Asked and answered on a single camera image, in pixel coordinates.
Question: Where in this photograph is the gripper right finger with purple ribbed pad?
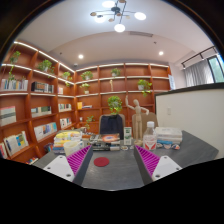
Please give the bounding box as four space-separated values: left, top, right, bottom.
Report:
134 146 181 185

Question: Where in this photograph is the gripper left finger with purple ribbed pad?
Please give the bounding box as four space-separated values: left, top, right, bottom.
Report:
44 145 93 186

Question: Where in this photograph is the clear plastic water bottle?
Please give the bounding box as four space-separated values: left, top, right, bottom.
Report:
143 121 157 150

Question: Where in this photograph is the white plastic cup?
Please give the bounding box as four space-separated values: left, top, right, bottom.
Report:
63 141 82 156

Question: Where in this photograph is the red round coaster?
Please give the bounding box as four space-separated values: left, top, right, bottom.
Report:
94 157 109 167

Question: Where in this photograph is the stack of yellow books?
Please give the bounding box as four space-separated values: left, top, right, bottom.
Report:
53 130 83 153

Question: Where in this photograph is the stack of white books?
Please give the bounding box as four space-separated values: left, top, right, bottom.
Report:
155 127 182 144

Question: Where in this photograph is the green white small box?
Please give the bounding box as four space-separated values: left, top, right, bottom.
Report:
124 127 132 145

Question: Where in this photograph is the stack of dark books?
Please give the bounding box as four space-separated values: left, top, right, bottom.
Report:
89 133 120 151

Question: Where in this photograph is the dark office chair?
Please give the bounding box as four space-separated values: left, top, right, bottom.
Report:
99 114 125 140

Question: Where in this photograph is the wooden artist mannequin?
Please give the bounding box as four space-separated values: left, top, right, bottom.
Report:
125 98 149 146

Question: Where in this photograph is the green potted plant centre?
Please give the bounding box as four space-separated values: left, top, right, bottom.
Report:
107 96 122 114

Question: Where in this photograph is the potted plant right shelf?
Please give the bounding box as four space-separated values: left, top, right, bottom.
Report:
137 79 152 97

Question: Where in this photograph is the grey window curtain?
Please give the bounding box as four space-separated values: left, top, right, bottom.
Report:
184 60 214 87

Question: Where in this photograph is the black branched ceiling lamp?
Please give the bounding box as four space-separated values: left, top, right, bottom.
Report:
90 0 146 33

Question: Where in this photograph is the wooden wall bookshelf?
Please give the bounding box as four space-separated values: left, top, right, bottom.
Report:
0 41 171 163

